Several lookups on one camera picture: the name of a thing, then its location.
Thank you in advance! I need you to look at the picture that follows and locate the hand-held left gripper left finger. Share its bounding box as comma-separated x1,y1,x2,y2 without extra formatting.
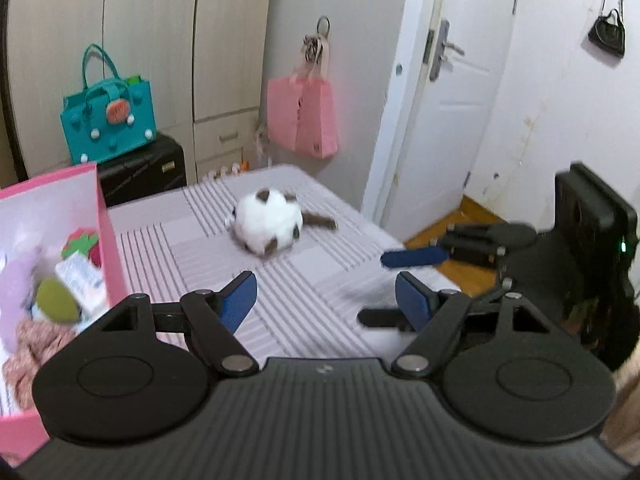
85,270,258,378

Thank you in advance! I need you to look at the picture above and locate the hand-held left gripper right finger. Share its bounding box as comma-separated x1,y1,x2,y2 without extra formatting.
391,271,568,378

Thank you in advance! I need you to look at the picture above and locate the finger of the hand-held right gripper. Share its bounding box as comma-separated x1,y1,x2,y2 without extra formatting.
357,307,417,332
380,225,501,269

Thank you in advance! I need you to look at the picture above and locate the white brown plush toy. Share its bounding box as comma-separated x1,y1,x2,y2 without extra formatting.
224,188,339,260

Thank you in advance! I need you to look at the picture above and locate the pink cardboard box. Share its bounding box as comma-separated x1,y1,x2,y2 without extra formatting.
0,162,132,467

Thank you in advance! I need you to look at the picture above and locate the small white wipes packet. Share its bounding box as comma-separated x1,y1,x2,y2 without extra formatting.
53,252,109,314

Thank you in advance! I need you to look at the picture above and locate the strawberry plush toy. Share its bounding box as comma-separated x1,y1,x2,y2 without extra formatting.
62,229,102,267

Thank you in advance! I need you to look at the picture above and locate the olive green plush toy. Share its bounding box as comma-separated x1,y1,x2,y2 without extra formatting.
35,277,82,324

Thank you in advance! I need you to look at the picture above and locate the pink knitted scrunchie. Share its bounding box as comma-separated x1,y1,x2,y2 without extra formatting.
2,317,77,412

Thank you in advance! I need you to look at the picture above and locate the purple plush toy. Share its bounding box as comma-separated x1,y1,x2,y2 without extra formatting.
0,244,45,357

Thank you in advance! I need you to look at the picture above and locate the white door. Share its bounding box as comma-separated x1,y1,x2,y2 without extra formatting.
379,0,522,244

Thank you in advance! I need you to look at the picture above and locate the clear plastic bag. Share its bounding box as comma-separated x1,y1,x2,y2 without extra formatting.
252,119,271,167

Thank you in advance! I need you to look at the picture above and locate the black suitcase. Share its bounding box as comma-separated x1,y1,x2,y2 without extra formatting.
97,132,189,209

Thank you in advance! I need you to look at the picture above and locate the pink shopping bag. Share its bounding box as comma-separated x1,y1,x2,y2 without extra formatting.
266,16,340,160

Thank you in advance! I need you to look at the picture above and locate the white refrigerator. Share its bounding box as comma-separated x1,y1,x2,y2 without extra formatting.
259,0,417,212

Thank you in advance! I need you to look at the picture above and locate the black hanging handbag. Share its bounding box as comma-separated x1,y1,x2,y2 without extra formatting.
587,0,627,59

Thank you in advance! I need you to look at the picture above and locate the teal felt handbag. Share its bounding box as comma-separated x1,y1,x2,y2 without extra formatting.
59,43,157,166

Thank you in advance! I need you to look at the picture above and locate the beige wardrobe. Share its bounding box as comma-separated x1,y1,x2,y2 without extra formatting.
0,0,277,182

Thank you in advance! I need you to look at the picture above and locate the metal door handle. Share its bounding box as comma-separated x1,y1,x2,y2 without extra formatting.
428,18,466,83

